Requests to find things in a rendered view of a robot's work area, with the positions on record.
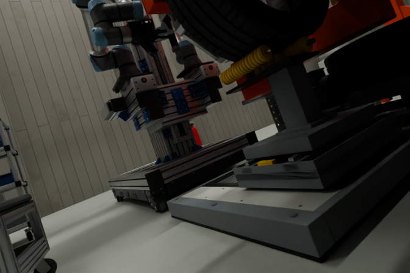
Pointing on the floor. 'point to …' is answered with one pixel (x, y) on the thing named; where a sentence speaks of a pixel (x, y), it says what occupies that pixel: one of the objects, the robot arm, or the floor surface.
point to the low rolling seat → (36, 250)
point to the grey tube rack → (11, 179)
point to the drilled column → (274, 116)
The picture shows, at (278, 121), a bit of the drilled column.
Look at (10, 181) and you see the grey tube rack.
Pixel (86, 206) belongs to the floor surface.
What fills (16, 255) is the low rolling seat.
